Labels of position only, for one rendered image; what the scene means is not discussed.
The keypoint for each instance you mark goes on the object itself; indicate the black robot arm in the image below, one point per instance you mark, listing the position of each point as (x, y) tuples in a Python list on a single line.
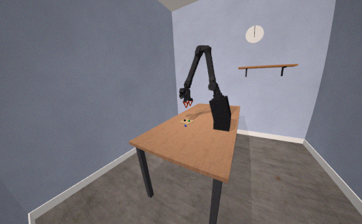
[(213, 86)]

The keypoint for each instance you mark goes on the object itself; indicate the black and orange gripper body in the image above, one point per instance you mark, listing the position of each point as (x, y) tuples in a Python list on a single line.
[(188, 98)]

